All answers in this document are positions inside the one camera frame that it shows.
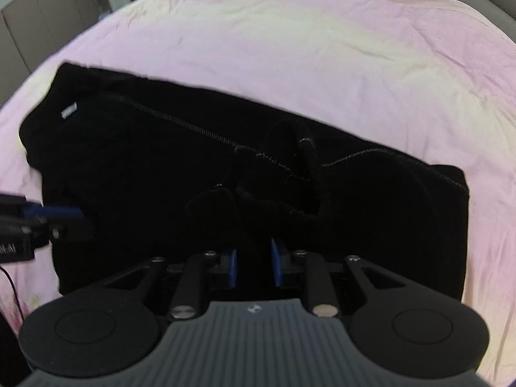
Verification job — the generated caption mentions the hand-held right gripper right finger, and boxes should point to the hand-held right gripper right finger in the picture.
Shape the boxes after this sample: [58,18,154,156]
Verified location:
[269,237,408,318]

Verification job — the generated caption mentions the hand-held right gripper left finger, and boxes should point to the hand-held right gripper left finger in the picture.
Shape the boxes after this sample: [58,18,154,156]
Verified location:
[101,249,238,320]

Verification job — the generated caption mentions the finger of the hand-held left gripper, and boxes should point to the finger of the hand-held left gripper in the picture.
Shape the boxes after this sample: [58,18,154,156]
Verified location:
[40,221,95,243]
[23,205,85,222]

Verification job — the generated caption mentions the black pants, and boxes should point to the black pants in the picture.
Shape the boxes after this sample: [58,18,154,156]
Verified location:
[18,62,470,303]

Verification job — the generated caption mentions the beige built-in cabinets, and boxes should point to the beige built-in cabinets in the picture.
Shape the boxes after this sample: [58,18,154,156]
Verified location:
[0,0,99,105]

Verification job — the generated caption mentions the pink floral blanket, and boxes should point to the pink floral blanket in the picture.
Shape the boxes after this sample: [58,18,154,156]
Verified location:
[0,0,516,385]

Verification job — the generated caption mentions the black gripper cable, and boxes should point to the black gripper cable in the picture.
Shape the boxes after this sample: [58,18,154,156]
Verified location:
[0,265,25,321]

